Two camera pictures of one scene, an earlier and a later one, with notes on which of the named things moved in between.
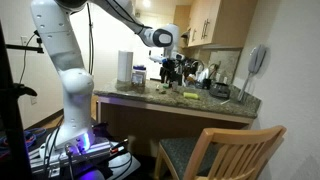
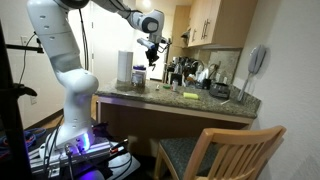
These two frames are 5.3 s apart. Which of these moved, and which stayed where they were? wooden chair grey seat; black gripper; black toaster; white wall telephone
Moved: black gripper
Stayed: white wall telephone; black toaster; wooden chair grey seat
